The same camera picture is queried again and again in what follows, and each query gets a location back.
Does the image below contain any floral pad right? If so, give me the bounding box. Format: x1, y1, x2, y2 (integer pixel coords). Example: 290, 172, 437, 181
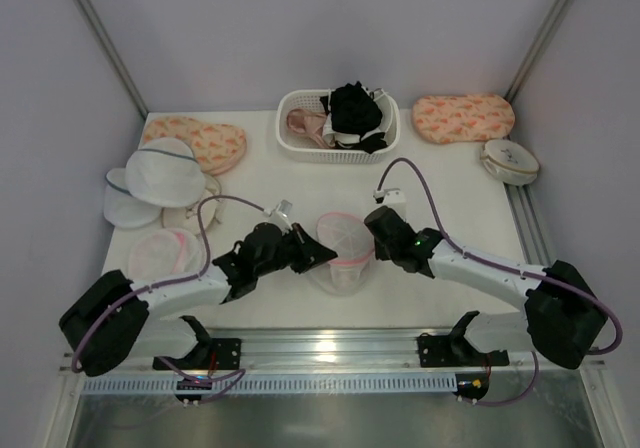
412, 93, 516, 144

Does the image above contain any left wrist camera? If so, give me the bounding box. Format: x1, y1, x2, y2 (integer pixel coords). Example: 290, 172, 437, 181
263, 199, 292, 233

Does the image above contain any black bra in basket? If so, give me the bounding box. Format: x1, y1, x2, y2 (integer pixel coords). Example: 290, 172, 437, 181
319, 81, 388, 154

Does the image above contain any floral pad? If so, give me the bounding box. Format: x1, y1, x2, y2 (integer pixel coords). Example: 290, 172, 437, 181
412, 93, 516, 144
142, 115, 248, 176

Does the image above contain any left frame post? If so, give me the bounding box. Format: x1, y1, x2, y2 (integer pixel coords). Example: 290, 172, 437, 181
73, 0, 149, 119

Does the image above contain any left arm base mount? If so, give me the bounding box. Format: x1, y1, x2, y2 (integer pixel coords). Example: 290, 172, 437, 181
167, 338, 242, 371

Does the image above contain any blue-trimmed mesh bag top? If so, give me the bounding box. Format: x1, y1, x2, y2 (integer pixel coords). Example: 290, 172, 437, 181
125, 137, 206, 208

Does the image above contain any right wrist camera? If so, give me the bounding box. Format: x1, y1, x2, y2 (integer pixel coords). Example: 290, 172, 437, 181
373, 188, 407, 220

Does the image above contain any white plastic basket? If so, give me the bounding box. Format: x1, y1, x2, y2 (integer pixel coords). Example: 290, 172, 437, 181
275, 87, 401, 164

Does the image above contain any right frame post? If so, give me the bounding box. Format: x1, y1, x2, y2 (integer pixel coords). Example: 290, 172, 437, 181
504, 0, 576, 104

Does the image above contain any floral pad left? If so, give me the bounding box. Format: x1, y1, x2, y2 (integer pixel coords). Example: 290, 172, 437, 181
142, 115, 248, 176

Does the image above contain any beige laundry bag left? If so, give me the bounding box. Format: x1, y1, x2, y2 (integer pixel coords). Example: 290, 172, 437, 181
161, 174, 224, 236

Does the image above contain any blue-trimmed mesh bag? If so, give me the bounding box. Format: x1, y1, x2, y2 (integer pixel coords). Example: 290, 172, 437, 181
103, 168, 161, 229
125, 137, 206, 208

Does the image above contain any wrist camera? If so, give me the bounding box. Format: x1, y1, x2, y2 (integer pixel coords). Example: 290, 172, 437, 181
263, 199, 292, 233
373, 188, 407, 220

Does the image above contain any pink-trimmed mesh laundry bag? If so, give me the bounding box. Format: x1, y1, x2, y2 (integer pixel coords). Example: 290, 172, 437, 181
309, 212, 374, 297

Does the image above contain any frame post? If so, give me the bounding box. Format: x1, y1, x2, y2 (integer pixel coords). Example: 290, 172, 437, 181
504, 0, 576, 104
73, 0, 149, 119

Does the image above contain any white slotted cable duct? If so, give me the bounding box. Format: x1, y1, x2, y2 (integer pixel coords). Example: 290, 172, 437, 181
82, 372, 458, 396

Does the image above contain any pink bra in basket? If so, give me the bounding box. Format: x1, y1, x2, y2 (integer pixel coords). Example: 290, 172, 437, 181
286, 108, 331, 149

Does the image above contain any blue-trimmed mesh bag lower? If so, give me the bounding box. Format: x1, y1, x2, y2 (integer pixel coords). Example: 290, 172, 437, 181
103, 168, 161, 229

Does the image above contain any pink-trimmed flat mesh bag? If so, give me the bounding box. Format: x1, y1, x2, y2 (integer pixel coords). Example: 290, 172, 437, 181
126, 228, 204, 282

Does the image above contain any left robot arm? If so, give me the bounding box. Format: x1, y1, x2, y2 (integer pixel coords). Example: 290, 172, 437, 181
59, 222, 337, 377

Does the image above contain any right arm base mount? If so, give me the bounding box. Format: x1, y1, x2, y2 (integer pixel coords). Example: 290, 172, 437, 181
416, 333, 510, 368

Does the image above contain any beige-trimmed laundry bag right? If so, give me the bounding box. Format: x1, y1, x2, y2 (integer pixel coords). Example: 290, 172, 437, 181
480, 139, 540, 186

